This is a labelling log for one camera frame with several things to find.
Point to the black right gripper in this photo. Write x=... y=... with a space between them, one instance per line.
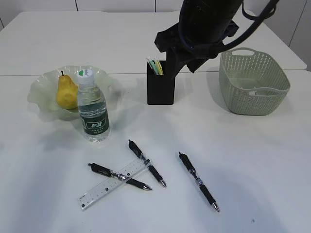
x=176 y=54

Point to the yellow utility knife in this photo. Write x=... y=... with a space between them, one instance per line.
x=158 y=66

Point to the teal utility knife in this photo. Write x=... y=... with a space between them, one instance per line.
x=152 y=66

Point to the black pen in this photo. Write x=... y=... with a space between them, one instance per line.
x=121 y=177
x=136 y=150
x=190 y=168

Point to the clear water bottle green label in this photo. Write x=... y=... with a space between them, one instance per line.
x=92 y=107

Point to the yellow pear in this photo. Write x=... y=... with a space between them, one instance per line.
x=66 y=96

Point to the clear plastic ruler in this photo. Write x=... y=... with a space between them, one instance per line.
x=110 y=184

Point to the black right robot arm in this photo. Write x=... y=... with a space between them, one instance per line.
x=201 y=28

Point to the black square pen holder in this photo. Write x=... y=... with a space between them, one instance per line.
x=160 y=88

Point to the pale green plastic basket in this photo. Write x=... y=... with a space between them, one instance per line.
x=242 y=70

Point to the pale green wavy glass plate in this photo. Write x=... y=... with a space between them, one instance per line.
x=55 y=92

